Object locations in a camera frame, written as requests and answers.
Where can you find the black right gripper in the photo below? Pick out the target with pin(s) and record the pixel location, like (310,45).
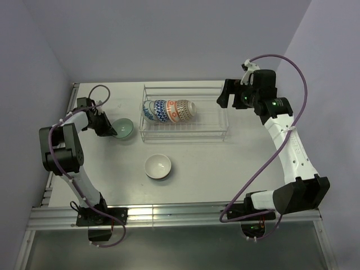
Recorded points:
(232,86)

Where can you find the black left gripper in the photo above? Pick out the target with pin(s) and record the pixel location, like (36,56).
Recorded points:
(107,126)

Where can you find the pale green bowl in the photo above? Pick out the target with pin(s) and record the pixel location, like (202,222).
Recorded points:
(123,128)

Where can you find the brown patterned bowl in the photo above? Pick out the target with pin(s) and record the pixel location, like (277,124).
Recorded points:
(186,110)

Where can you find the blue floral bowl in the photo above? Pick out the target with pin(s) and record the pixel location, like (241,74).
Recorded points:
(146,112)

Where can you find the orange floral bowl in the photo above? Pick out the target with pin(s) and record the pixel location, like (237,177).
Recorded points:
(172,111)

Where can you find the orange geometric patterned bowl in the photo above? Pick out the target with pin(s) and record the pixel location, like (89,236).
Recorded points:
(161,111)

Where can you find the white bowl blue orange rim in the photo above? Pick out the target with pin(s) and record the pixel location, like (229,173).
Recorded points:
(158,166)

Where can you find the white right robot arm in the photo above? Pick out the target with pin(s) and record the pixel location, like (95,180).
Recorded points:
(304,188)

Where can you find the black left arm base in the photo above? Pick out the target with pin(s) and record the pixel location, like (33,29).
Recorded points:
(100,228)

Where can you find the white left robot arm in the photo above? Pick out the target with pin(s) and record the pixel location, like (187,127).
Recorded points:
(62,153)

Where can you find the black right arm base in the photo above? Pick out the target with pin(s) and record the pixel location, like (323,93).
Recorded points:
(253,227)

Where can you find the clear acrylic dish rack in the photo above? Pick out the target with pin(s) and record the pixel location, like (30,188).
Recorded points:
(209,124)

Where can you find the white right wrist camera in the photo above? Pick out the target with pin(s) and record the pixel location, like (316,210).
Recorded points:
(248,67)

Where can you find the aluminium mounting rail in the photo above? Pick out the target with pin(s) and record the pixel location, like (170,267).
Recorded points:
(150,215)

